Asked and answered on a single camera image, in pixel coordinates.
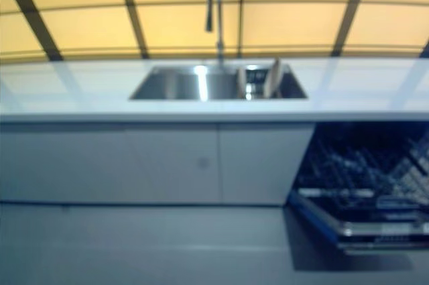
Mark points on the dishwasher lower rack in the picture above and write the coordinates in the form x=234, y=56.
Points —
x=365, y=171

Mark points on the open dishwasher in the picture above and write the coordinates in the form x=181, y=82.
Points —
x=368, y=181

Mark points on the dishwasher door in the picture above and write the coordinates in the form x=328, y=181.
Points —
x=352, y=224

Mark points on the stainless steel sink basin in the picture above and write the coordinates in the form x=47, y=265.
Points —
x=187, y=83

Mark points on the white cabinet door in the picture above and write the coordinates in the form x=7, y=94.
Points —
x=264, y=162

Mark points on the white plate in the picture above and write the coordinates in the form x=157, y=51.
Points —
x=272, y=78

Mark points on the chrome gooseneck kitchen faucet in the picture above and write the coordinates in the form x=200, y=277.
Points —
x=219, y=23

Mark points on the white kitchen cabinet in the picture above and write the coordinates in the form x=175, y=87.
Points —
x=107, y=161

